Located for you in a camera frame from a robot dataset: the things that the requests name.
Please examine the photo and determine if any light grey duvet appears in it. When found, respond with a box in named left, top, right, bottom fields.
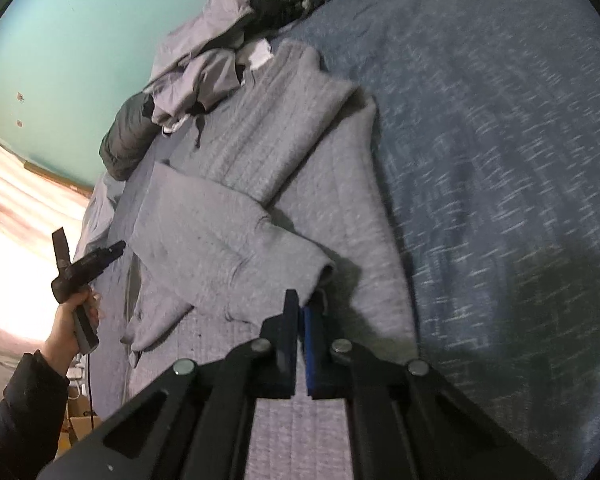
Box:
left=74, top=170, right=128, bottom=261

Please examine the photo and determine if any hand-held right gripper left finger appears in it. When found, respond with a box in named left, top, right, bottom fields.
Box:
left=37, top=289, right=301, bottom=480

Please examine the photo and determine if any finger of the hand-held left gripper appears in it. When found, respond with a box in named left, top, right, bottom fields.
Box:
left=96, top=240, right=127, bottom=266

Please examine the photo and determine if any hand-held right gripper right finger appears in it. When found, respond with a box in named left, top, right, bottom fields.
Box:
left=302, top=290, right=556, bottom=480

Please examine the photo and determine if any cardboard box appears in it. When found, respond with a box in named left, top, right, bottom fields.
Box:
left=59, top=409, right=102, bottom=457

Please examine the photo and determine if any grey knitted sweater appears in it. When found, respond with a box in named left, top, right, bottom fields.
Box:
left=120, top=39, right=418, bottom=480

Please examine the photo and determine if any dark grey rolled quilt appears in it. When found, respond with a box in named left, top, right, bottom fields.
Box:
left=99, top=0, right=376, bottom=181

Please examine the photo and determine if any light grey garment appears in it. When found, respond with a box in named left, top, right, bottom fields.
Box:
left=144, top=0, right=256, bottom=128

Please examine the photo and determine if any bed with blue sheet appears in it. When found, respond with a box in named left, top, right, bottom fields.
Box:
left=75, top=0, right=600, bottom=480

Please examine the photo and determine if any person's left forearm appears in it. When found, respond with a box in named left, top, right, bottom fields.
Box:
left=0, top=349, right=72, bottom=466

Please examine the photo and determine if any person's left hand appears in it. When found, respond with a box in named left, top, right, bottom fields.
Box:
left=44, top=287, right=104, bottom=367

